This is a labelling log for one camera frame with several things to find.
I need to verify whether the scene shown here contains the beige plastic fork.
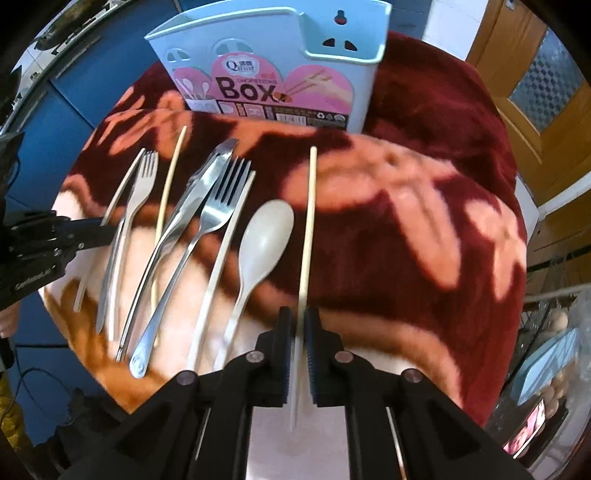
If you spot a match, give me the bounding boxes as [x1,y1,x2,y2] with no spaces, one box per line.
[106,150,158,341]

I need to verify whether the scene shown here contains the steel fork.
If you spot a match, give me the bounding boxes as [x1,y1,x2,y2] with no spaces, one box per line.
[129,158,252,379]

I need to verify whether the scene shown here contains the beige plastic spoon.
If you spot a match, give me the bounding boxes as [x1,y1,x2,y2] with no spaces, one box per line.
[213,199,294,370]

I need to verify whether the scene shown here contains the cream chopstick behind knife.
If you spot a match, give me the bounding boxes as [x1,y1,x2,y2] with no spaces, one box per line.
[150,125,188,348]

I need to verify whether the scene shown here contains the steel table knife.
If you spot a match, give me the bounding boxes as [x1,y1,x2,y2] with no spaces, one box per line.
[115,138,238,362]

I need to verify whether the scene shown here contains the eggs in tray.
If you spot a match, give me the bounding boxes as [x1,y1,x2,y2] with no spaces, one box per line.
[540,309,575,420]

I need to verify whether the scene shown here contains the red floral blanket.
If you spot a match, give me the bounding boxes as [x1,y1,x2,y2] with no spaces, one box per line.
[53,33,527,424]

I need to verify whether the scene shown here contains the light blue chopsticks box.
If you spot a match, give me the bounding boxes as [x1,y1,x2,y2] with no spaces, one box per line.
[145,1,392,133]

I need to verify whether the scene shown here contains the wooden door with glass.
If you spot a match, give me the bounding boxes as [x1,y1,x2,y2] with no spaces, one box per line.
[467,1,590,205]

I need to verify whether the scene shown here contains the steel utensil thin handle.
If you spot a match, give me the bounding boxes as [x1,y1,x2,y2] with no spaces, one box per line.
[95,218,124,334]

